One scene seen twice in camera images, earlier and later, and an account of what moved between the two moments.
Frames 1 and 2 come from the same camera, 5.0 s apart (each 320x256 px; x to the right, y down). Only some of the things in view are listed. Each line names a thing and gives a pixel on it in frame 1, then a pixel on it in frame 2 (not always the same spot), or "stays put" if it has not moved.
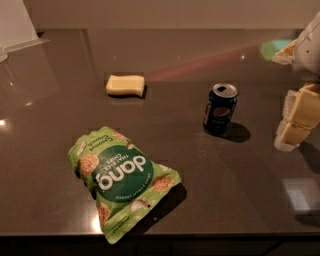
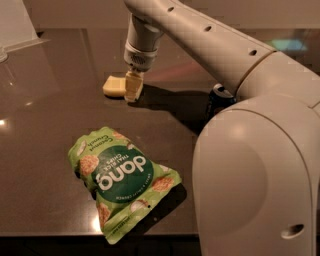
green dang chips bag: [124, 183] stays put
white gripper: [309, 53] to [141, 60]
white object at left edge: [16, 28] stays put
